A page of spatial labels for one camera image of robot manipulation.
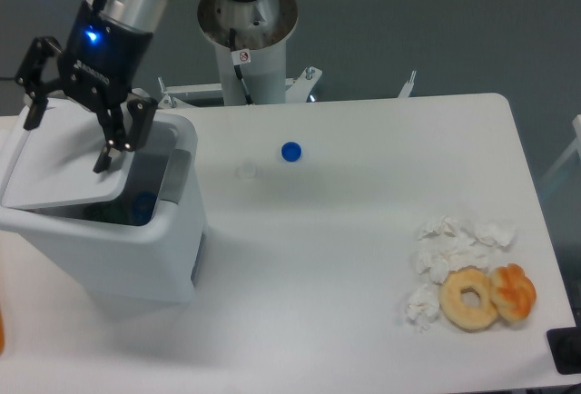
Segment large crumpled white tissue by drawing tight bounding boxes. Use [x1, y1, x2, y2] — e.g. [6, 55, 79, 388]
[412, 215, 517, 284]

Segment blue bottle cap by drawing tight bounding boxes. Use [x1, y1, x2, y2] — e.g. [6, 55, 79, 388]
[281, 142, 302, 163]

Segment white trash can body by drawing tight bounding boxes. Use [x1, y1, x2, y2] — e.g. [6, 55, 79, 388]
[1, 113, 207, 302]

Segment white frame at right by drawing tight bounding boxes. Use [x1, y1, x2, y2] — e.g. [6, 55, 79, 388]
[537, 114, 580, 202]

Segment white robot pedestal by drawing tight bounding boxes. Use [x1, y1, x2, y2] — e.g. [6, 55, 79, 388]
[158, 37, 323, 109]

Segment blue plastic bottle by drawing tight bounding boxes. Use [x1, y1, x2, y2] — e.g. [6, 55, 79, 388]
[131, 191, 157, 226]

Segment black device at corner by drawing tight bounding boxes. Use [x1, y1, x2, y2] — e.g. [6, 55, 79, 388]
[547, 327, 580, 375]

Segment green crumpled wrapper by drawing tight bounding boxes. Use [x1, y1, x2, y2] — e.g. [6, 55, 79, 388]
[82, 202, 129, 224]

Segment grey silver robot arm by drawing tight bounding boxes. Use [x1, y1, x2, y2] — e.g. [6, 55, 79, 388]
[15, 0, 298, 172]

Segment plain ring donut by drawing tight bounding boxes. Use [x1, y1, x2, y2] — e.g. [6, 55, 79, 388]
[438, 268, 498, 331]

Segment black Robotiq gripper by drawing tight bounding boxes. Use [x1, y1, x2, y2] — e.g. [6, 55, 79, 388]
[15, 1, 158, 173]

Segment orange object at edge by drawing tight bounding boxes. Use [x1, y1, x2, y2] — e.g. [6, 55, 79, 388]
[0, 302, 6, 356]

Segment small crumpled white tissue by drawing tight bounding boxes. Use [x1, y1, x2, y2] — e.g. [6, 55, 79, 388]
[405, 284, 440, 332]

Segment white trash can lid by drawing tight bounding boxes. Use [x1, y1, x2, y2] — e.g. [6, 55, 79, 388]
[0, 96, 179, 211]

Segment orange glazed twisted donut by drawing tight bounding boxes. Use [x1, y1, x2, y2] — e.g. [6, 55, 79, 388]
[489, 263, 537, 322]

